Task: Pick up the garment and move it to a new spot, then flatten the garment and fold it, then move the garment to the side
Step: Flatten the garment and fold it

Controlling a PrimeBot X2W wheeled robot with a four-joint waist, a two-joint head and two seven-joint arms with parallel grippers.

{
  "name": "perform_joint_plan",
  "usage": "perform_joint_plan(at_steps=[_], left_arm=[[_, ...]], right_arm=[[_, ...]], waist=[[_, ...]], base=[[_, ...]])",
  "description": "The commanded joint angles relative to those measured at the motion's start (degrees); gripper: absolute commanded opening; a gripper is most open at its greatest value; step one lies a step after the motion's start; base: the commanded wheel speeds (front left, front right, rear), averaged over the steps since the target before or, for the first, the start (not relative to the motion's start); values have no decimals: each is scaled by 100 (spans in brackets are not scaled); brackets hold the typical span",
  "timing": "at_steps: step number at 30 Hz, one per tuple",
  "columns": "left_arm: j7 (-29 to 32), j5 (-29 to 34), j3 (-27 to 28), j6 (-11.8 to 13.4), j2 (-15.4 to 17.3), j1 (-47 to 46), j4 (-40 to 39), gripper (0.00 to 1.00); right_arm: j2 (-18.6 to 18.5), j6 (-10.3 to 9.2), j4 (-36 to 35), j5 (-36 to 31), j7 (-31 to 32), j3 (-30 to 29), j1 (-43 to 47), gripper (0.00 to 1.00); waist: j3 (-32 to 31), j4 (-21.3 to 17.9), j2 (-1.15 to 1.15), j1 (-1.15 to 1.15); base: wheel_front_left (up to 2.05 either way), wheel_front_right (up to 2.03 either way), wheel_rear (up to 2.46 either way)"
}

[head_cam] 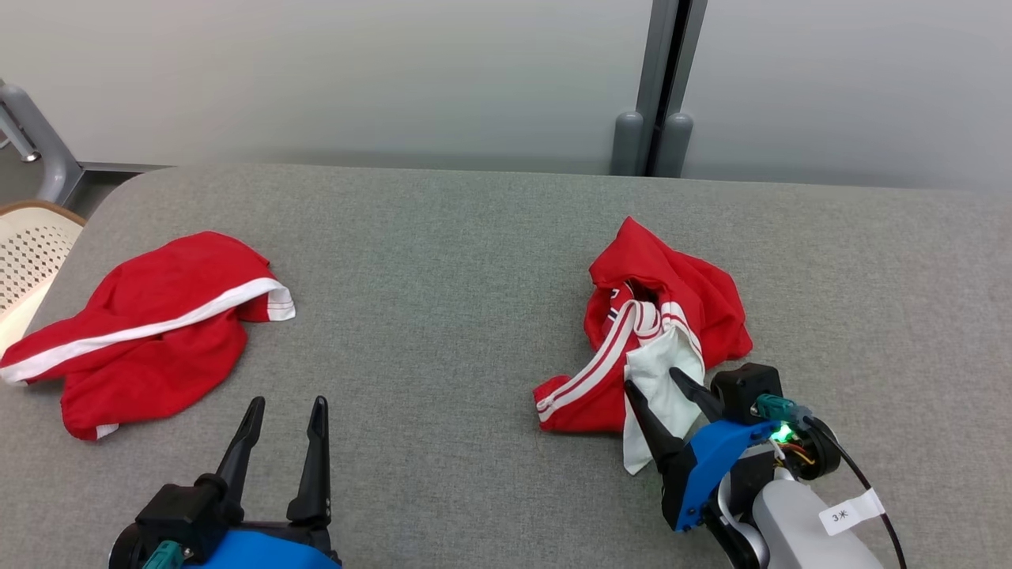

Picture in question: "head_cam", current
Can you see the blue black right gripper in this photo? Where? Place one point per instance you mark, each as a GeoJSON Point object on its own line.
{"type": "Point", "coordinates": [708, 462]}

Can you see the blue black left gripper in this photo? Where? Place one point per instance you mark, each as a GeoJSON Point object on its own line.
{"type": "Point", "coordinates": [261, 553]}

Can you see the red shorts with white stripe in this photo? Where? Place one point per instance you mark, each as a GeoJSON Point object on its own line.
{"type": "Point", "coordinates": [158, 348]}

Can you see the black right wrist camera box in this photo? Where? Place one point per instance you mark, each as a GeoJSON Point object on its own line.
{"type": "Point", "coordinates": [739, 387]}

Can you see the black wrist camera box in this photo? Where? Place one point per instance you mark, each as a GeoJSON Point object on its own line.
{"type": "Point", "coordinates": [739, 387]}
{"type": "Point", "coordinates": [178, 514]}

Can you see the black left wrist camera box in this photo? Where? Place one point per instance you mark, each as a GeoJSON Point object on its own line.
{"type": "Point", "coordinates": [178, 514]}

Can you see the grey partition post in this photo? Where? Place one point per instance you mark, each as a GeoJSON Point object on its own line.
{"type": "Point", "coordinates": [660, 79]}

